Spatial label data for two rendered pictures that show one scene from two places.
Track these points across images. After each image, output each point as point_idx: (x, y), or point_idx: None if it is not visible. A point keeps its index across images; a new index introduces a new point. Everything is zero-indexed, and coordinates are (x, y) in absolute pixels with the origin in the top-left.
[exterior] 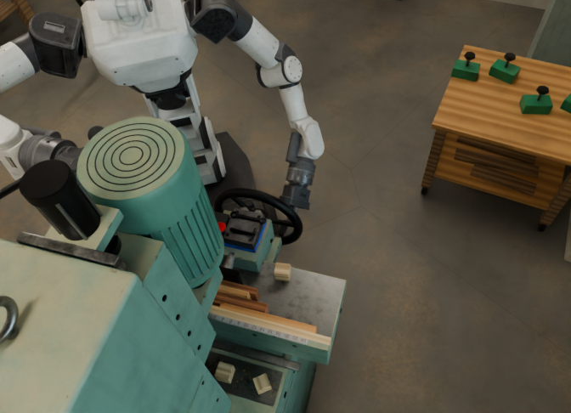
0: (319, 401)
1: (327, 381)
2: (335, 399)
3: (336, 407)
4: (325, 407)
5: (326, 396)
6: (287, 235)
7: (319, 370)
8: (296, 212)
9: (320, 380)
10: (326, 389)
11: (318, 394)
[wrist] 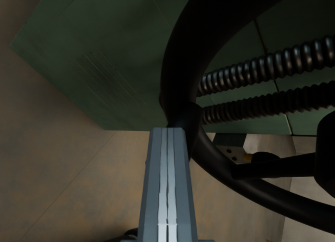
0: (25, 12)
1: (1, 23)
2: None
3: None
4: (22, 3)
5: (13, 10)
6: (204, 69)
7: (7, 40)
8: (151, 209)
9: (11, 30)
10: (8, 16)
11: (24, 19)
